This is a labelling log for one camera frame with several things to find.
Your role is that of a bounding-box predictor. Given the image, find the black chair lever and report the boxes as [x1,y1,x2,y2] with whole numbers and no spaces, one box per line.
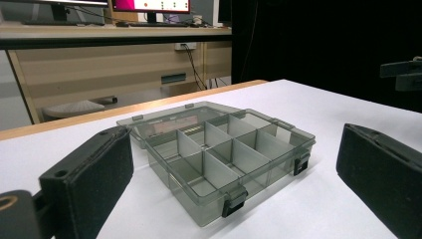
[94,96,119,105]

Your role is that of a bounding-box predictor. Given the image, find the black curtain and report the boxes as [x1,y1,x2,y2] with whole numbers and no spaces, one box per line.
[231,0,422,114]

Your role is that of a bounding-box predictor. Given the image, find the transparent grey compartment box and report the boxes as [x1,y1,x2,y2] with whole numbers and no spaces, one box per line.
[115,101,317,228]

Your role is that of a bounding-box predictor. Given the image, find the wooden desk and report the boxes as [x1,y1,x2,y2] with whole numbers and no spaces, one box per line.
[0,23,233,125]

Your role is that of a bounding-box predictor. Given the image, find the black cable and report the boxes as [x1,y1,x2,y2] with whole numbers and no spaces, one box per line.
[181,44,209,92]

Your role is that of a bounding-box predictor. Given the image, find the white power outlet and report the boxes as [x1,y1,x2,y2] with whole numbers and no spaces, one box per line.
[174,42,198,52]

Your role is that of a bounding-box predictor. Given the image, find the black keyboard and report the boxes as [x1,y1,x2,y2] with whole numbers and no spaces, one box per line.
[127,21,191,29]

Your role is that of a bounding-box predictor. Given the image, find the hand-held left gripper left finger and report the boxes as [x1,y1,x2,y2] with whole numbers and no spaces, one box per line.
[39,124,134,239]

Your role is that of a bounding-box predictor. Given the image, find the monitor with pink screen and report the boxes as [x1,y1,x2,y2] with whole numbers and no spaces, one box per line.
[110,0,192,24]

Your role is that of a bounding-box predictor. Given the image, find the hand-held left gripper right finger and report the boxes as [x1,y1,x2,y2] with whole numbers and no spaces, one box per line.
[335,122,422,239]

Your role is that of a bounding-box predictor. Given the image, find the dark monitor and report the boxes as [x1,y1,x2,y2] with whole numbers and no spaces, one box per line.
[0,0,110,24]

